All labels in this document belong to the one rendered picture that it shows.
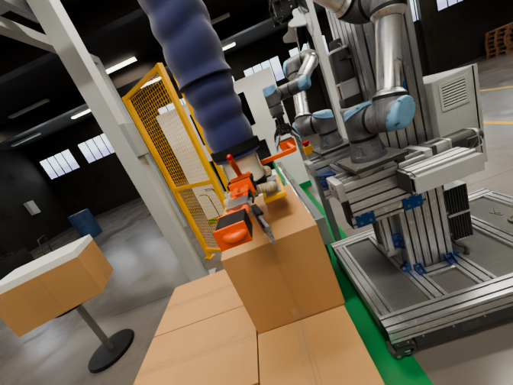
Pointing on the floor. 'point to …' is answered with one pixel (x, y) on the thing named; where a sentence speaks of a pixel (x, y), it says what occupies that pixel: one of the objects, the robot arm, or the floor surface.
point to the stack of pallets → (502, 37)
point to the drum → (85, 224)
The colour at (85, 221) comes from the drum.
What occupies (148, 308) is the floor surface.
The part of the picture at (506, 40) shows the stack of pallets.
